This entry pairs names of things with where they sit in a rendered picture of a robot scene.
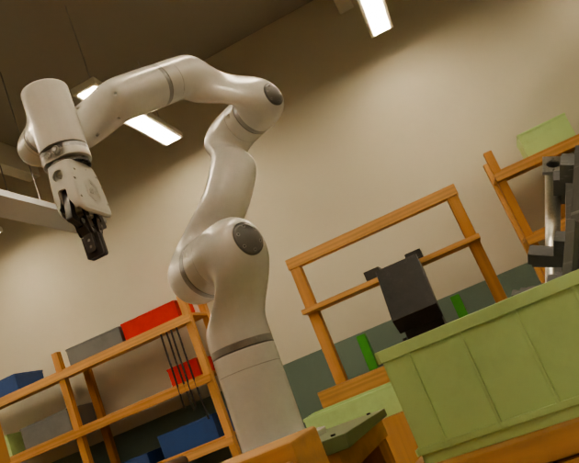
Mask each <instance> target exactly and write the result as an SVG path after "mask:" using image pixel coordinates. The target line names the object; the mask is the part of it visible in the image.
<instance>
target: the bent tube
mask: <svg viewBox="0 0 579 463"><path fill-rule="evenodd" d="M560 160H561V156H546V157H542V175H545V246H553V240H554V235H555V232H560V231H561V196H554V195H553V171H560ZM561 271H562V268H561V267H545V283H546V282H547V278H548V274H551V275H554V273H555V272H561Z"/></svg>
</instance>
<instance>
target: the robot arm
mask: <svg viewBox="0 0 579 463"><path fill-rule="evenodd" d="M183 99H184V100H187V101H190V102H195V103H224V104H230V105H229V106H228V107H227V108H226V109H224V110H223V112H222V113H221V114H220V115H219V116H218V117H217V118H216V119H215V120H214V121H213V122H212V124H211V125H210V128H209V129H208V132H207V134H206V138H205V142H204V145H205V150H206V152H207V153H208V154H209V156H210V159H211V162H210V171H209V175H208V179H207V183H206V186H205V189H204V192H203V195H202V197H201V200H200V202H199V204H198V206H197V209H196V211H195V213H194V214H193V216H192V218H191V220H190V222H189V224H188V226H187V227H186V229H185V231H184V233H183V235H182V237H181V239H180V241H179V243H178V245H177V247H176V249H175V251H174V254H173V256H172V259H171V262H170V265H169V268H168V281H169V285H170V287H171V289H172V290H173V292H174V293H175V295H176V296H177V297H179V298H180V299H181V300H183V301H184V302H186V303H190V304H196V305H199V304H205V303H208V302H211V301H213V300H214V303H213V308H212V312H211V315H210V320H209V324H208V328H207V332H206V340H207V345H208V348H209V351H210V356H211V359H212V362H213V365H214V367H215V371H216V374H217V377H218V380H219V382H220V385H221V390H222V393H223V396H224V399H225V401H226V404H227V407H228V410H229V413H230V415H231V419H232V422H233V427H234V430H235V432H236V435H237V438H238V441H239V444H240V447H241V449H242V453H245V452H247V451H250V450H253V449H255V448H258V447H260V446H263V445H266V444H268V443H271V442H273V441H276V440H278V439H280V438H282V437H285V436H287V435H291V434H294V433H296V432H299V431H300V430H303V429H305V427H304V424H303V421H302V418H301V414H300V412H299V409H298V406H297V403H296V401H295V399H294V396H293V393H292V390H291V387H290V384H289V381H288V378H287V375H286V372H285V369H284V367H283V365H282V362H281V359H280V356H279V354H278V349H277V347H276V344H275V341H274V339H273V336H272V333H271V331H270V328H269V326H268V323H267V317H266V311H265V305H266V295H267V283H268V276H269V254H268V249H267V244H266V242H265V239H264V237H263V236H262V234H261V232H260V231H259V229H258V228H257V227H256V226H255V225H254V224H253V223H251V222H250V221H248V220H245V219H244V216H245V214H246V212H247V210H248V208H249V205H250V202H251V198H252V195H253V191H254V187H255V177H256V166H255V161H254V159H253V157H252V156H251V155H250V154H249V153H248V150H249V149H250V147H251V146H252V145H253V143H254V142H255V141H256V140H257V139H258V138H259V137H261V136H262V135H263V134H264V133H265V132H266V131H267V130H268V129H270V128H271V127H272V126H273V125H274V124H275V123H276V122H277V121H278V119H279V118H280V116H281V115H282V112H283V109H284V99H283V96H282V94H281V93H280V91H279V90H278V88H277V87H276V86H275V85H273V84H272V83H270V82H269V81H268V80H265V79H263V78H260V77H255V76H244V75H234V74H229V73H224V72H222V71H220V70H217V69H215V68H214V67H212V66H210V65H209V64H207V63H206V62H204V61H202V60H201V59H199V58H197V57H195V56H192V55H179V56H176V57H172V58H169V59H166V60H163V61H160V62H156V63H153V64H150V65H147V66H144V67H142V68H139V69H136V70H133V71H130V72H127V73H123V74H120V75H117V76H114V77H112V78H110V79H108V80H107V81H105V82H104V83H102V84H101V85H99V86H98V87H97V88H96V89H95V90H94V91H93V92H92V93H91V94H90V95H89V96H87V97H86V98H85V99H84V100H83V101H82V102H80V103H79V104H78V105H77V106H76V107H75V106H74V102H73V99H72V97H71V94H70V91H69V88H68V85H67V84H66V83H65V82H63V81H61V80H59V79H53V78H45V79H40V80H37V81H34V82H32V83H30V84H28V85H27V86H25V87H24V88H23V90H22V92H21V100H22V103H23V106H24V109H25V111H26V116H27V124H26V127H25V128H24V130H23V131H22V133H21V135H20V137H19V139H18V142H17V152H18V155H19V156H20V158H21V159H22V160H23V161H24V162H25V163H26V164H29V165H32V166H38V167H41V166H42V167H43V170H44V172H45V173H47V174H48V176H49V179H50V183H51V191H52V194H53V198H54V201H55V204H56V207H57V210H58V212H59V214H60V216H61V217H62V218H63V219H65V220H67V221H68V222H70V223H71V224H73V226H74V227H75V228H76V231H77V233H78V236H79V237H80V238H83V239H81V240H82V243H83V246H84V248H85V253H86V256H87V259H88V260H92V261H96V260H97V259H99V258H101V257H103V256H105V255H108V248H107V246H106V243H105V240H104V237H103V230H104V229H106V228H107V225H106V223H105V222H104V219H103V217H106V218H109V217H110V216H111V210H110V208H109V205H108V202H107V199H106V197H105V194H104V192H103V189H102V187H101V185H100V183H99V181H98V179H97V176H96V174H95V173H94V171H93V169H92V168H91V161H92V156H91V153H90V151H89V149H90V148H91V147H93V146H95V145H96V144H98V143H99V142H101V141H103V140H104V139H105V138H106V137H107V136H108V135H110V134H111V133H112V132H114V131H115V130H116V129H118V128H119V127H120V126H121V125H123V124H124V123H126V122H127V121H129V120H131V119H135V118H138V117H139V116H142V115H145V114H147V113H150V112H152V111H155V110H157V109H159V108H162V107H166V106H168V105H171V104H173V103H175V102H177V101H180V100H183ZM102 216H103V217H102ZM94 224H95V225H94Z"/></svg>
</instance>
